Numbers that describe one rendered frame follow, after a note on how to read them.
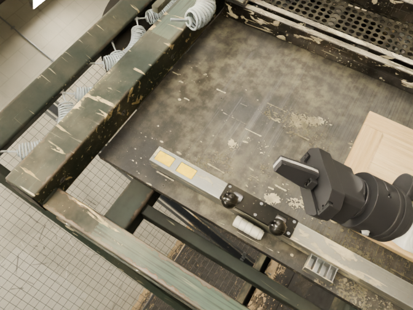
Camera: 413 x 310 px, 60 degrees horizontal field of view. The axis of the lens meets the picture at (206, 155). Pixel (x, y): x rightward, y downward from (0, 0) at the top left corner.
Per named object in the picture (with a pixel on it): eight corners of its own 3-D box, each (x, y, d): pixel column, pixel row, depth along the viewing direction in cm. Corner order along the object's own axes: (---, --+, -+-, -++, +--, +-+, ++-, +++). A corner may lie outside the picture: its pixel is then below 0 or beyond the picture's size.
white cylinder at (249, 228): (231, 226, 93) (259, 242, 91) (232, 222, 90) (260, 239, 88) (236, 217, 94) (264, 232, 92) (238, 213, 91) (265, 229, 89)
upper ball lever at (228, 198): (241, 206, 92) (231, 213, 79) (228, 199, 93) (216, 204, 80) (247, 194, 92) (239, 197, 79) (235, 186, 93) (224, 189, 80)
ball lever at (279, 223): (283, 230, 89) (280, 240, 76) (270, 222, 90) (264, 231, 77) (291, 217, 89) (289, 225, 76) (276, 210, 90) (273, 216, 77)
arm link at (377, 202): (297, 233, 50) (363, 260, 53) (345, 189, 44) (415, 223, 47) (286, 173, 60) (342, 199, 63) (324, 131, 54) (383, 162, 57)
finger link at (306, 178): (283, 155, 49) (319, 172, 51) (270, 170, 51) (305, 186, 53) (284, 162, 48) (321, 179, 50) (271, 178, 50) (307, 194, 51)
